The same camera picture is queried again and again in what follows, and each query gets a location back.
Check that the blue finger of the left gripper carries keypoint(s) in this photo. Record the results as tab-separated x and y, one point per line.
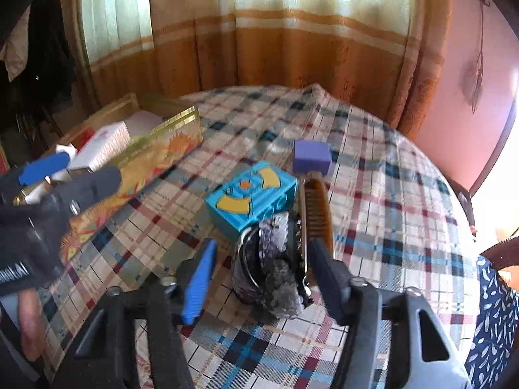
13	182

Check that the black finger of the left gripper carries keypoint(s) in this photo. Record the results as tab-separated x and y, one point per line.
87	190

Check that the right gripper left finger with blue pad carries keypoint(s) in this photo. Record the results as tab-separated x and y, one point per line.
196	275

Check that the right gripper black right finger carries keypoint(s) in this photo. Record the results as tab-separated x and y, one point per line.
332	279

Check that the white cork-pattern box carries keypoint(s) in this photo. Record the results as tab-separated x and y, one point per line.
100	147

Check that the white power adapter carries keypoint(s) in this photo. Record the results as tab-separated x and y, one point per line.
69	149

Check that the brown comb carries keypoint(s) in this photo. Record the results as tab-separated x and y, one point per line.
316	217

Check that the blue toy brick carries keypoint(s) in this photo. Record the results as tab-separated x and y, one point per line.
249	197

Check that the person's left hand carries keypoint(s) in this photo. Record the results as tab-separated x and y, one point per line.
31	327

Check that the dark hanging clothes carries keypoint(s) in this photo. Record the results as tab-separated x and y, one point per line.
44	85

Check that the plaid tablecloth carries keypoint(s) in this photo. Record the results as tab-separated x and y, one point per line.
396	222

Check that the gold rectangular tin box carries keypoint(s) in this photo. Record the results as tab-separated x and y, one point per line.
162	131

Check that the purple block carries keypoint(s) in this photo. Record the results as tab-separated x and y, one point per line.
311	156

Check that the blue white patterned fabric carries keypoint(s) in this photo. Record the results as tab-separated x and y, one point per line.
496	325

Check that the orange cream curtain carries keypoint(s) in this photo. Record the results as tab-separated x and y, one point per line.
384	56

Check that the hanging wall tassel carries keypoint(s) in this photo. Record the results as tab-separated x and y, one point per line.
474	73

